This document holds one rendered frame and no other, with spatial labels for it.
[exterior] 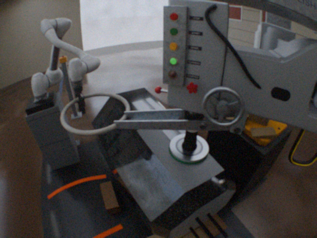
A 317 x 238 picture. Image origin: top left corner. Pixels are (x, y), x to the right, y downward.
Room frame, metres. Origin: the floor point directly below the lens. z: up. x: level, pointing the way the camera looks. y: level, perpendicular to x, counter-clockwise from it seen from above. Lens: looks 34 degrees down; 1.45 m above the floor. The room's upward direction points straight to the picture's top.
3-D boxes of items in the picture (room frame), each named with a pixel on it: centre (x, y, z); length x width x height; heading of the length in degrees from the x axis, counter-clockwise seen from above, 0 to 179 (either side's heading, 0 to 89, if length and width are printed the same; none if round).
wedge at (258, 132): (0.79, -0.77, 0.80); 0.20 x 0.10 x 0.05; 77
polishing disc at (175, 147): (0.64, -0.17, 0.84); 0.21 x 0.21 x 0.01
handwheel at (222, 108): (0.48, -0.23, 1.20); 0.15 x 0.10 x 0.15; 66
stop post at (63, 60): (2.25, 1.47, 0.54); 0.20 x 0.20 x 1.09; 26
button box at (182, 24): (0.56, -0.06, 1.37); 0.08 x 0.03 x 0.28; 66
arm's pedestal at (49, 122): (1.27, 1.23, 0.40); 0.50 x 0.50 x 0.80; 29
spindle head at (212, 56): (0.60, -0.24, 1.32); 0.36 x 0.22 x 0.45; 66
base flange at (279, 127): (1.02, -0.85, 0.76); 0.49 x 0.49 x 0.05; 26
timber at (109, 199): (0.72, 0.46, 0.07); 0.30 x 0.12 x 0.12; 24
